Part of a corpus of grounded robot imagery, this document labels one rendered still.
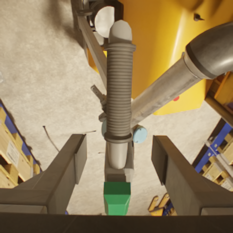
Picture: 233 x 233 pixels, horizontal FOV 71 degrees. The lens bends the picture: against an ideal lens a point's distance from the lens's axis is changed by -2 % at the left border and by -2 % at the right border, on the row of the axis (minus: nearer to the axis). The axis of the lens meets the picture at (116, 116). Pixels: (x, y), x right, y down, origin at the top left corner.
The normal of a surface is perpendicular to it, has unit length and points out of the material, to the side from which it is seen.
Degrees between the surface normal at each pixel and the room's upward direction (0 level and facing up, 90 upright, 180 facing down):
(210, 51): 54
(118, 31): 39
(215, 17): 0
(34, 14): 0
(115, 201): 47
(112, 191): 90
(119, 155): 27
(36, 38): 0
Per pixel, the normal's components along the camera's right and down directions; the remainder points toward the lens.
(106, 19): 0.27, 0.67
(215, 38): -0.48, -0.21
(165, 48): -0.49, 0.59
